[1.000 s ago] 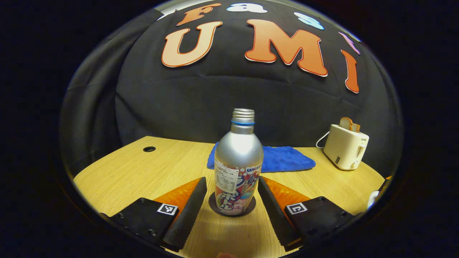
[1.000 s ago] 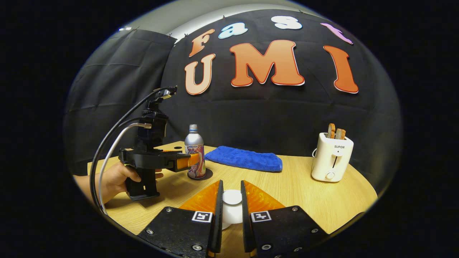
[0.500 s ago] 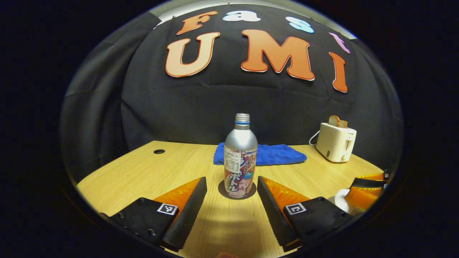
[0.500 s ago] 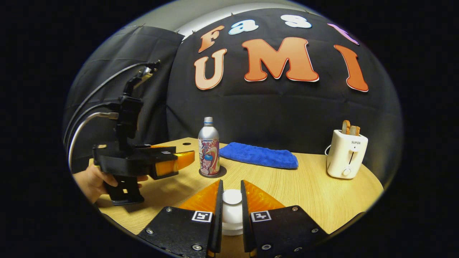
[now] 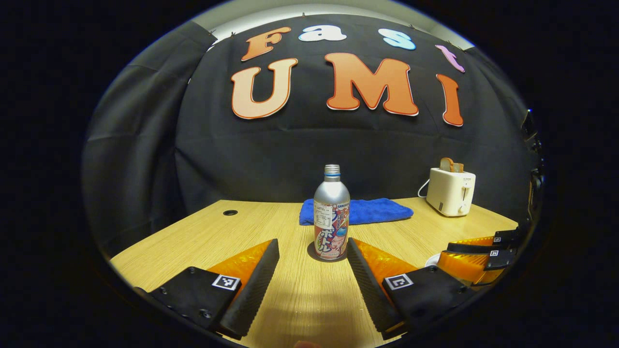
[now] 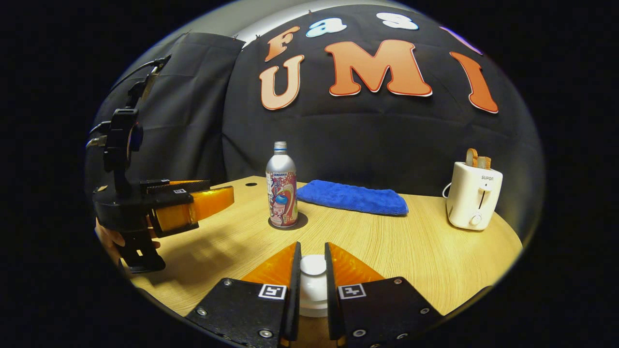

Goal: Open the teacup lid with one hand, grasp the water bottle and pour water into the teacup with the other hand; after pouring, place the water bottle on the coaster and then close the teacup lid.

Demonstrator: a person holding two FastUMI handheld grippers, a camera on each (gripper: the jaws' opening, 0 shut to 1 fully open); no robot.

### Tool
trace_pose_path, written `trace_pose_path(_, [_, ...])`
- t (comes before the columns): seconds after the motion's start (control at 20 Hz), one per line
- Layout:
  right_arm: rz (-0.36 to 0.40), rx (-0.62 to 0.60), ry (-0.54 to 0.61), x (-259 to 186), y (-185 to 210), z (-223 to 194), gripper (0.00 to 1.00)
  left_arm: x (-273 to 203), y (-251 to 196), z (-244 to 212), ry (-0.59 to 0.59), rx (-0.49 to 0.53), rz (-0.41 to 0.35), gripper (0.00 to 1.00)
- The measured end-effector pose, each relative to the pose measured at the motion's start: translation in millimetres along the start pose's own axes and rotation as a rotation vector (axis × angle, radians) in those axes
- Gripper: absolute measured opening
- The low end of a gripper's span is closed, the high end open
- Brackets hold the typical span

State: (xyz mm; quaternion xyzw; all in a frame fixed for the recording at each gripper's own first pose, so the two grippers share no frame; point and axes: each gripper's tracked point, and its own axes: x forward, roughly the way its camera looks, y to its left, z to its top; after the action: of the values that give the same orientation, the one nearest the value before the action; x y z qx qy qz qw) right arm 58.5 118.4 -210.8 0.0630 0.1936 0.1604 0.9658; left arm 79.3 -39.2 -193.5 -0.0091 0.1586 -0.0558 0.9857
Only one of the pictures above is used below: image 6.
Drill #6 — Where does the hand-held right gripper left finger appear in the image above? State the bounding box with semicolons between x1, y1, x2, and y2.
185;242;302;348

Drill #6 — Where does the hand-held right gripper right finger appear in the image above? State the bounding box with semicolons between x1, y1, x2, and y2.
324;242;443;348

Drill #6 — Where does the white teacup lid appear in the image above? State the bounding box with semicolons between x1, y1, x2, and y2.
299;255;329;317

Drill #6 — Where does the black round coaster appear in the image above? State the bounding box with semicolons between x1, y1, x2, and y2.
268;212;309;231

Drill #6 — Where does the silver water bottle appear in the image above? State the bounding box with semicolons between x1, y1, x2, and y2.
265;141;299;229

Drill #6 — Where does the blue folded towel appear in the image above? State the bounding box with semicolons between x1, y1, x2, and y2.
296;180;409;216

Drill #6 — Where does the cream white toaster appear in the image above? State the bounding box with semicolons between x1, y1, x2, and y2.
446;161;503;231

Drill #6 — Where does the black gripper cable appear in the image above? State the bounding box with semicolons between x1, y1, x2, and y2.
109;55;172;92

